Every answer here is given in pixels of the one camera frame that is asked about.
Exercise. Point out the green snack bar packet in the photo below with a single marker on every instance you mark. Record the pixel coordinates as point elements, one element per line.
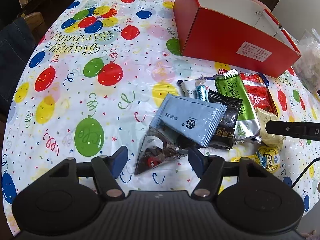
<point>247,127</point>

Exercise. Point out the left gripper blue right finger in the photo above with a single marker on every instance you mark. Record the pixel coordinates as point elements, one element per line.
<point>197,161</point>

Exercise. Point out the silver triangular chocolate packet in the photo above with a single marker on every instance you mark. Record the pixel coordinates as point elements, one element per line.
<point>158,146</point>

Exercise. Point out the red cardboard box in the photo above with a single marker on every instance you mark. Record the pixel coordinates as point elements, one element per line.
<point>241,33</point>

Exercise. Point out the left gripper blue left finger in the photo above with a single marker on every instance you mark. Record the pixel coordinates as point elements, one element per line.
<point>117,161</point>

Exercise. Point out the pale yellow snack packet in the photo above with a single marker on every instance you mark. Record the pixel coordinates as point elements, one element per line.
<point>267,133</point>

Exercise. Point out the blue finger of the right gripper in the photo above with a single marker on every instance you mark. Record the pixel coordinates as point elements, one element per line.
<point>300,130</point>

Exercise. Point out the black snack packet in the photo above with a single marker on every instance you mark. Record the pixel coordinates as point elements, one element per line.
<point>223,137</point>

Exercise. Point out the light blue snack packet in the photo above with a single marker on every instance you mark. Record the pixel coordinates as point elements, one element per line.
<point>195,119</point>

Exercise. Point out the small blue candy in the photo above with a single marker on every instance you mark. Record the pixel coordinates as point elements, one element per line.
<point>200,89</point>

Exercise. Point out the red snack packet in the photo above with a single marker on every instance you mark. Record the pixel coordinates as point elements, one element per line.
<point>258,92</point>

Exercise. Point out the wooden chair left side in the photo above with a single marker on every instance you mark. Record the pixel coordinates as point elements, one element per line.
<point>37,25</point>

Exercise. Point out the blue jeans on chair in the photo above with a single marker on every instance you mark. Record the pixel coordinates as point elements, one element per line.
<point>17,46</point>

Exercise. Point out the white blue milk biscuit packet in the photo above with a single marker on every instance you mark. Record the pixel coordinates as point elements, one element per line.
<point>189,86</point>

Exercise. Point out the clear plastic bag of snacks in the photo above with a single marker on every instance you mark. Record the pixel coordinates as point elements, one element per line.
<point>307,67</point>

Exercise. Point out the yellow minion candy packet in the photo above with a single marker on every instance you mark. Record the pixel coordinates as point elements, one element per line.
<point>266,156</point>

